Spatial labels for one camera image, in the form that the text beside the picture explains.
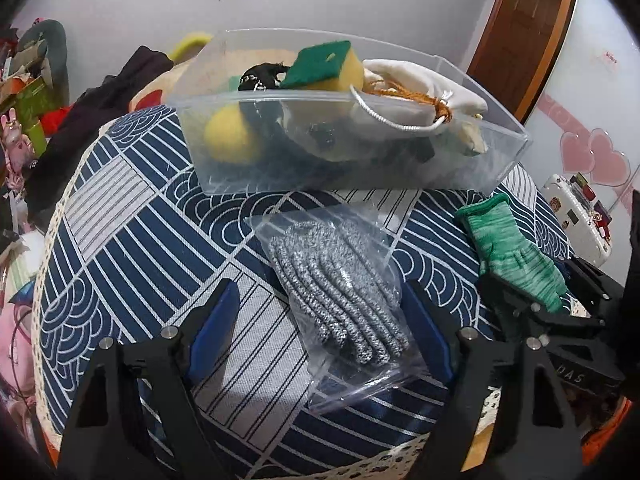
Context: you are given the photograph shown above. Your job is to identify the dark clothing pile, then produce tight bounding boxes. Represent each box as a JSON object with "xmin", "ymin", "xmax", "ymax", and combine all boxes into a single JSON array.
[{"xmin": 25, "ymin": 46, "xmax": 174, "ymax": 231}]

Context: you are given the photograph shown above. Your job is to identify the green cardboard box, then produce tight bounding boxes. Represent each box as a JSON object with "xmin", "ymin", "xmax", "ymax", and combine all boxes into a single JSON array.
[{"xmin": 1, "ymin": 77, "xmax": 58, "ymax": 128}]

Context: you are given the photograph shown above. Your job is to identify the yellow curved plush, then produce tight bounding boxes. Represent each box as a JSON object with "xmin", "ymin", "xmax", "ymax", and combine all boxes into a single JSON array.
[{"xmin": 167, "ymin": 32, "xmax": 213, "ymax": 64}]

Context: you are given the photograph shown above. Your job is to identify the grey green plush toy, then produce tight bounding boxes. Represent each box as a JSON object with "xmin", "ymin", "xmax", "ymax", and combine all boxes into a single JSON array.
[{"xmin": 18, "ymin": 20, "xmax": 70, "ymax": 106}]

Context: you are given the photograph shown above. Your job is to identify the yellow round sponge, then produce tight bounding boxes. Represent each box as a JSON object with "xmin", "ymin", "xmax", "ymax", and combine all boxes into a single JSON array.
[{"xmin": 203, "ymin": 104, "xmax": 262, "ymax": 165}]

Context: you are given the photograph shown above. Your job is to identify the white drawstring pouch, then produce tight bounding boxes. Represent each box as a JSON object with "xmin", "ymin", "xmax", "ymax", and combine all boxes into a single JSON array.
[{"xmin": 349, "ymin": 58, "xmax": 488, "ymax": 141}]

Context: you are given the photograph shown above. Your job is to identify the yellow green sponge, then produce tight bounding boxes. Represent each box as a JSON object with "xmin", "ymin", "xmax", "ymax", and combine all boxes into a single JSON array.
[{"xmin": 280, "ymin": 40, "xmax": 364, "ymax": 92}]

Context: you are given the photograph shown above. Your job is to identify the green knit glove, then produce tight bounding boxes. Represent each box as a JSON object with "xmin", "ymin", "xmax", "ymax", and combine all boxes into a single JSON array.
[{"xmin": 454, "ymin": 193, "xmax": 567, "ymax": 313}]

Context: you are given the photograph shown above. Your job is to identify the pink bunny plush toy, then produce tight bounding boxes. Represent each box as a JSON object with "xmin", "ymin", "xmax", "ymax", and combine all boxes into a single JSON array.
[{"xmin": 1, "ymin": 107, "xmax": 36, "ymax": 193}]

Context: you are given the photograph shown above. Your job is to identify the pink headphones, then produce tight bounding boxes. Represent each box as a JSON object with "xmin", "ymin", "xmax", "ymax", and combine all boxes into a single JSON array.
[{"xmin": 0, "ymin": 303, "xmax": 42, "ymax": 441}]

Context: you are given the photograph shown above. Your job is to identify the yellow floral fabric scrunchie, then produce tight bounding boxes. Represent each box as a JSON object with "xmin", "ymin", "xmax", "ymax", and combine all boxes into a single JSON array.
[{"xmin": 456, "ymin": 119, "xmax": 488, "ymax": 156}]

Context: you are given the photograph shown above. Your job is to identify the blue white patterned tablecloth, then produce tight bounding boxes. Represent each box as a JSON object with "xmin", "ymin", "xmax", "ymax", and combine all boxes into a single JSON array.
[{"xmin": 35, "ymin": 106, "xmax": 494, "ymax": 479}]

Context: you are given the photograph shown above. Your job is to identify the brown wooden door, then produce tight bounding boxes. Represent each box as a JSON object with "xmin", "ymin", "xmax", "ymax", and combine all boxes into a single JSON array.
[{"xmin": 468, "ymin": 0, "xmax": 575, "ymax": 122}]

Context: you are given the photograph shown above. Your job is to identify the grey gloves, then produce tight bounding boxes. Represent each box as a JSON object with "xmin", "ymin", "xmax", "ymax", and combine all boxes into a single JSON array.
[{"xmin": 246, "ymin": 203, "xmax": 428, "ymax": 414}]

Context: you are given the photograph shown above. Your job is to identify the black white fabric band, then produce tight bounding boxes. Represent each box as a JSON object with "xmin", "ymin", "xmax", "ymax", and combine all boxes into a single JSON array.
[{"xmin": 238, "ymin": 63, "xmax": 290, "ymax": 133}]

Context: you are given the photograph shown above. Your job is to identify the white suitcase with stickers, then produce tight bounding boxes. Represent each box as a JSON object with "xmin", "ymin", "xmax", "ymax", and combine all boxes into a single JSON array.
[{"xmin": 541, "ymin": 174, "xmax": 612, "ymax": 268}]

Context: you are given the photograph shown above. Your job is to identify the clear plastic storage bin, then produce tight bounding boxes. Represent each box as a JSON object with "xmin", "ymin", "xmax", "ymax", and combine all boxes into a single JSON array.
[{"xmin": 168, "ymin": 28, "xmax": 530, "ymax": 195}]

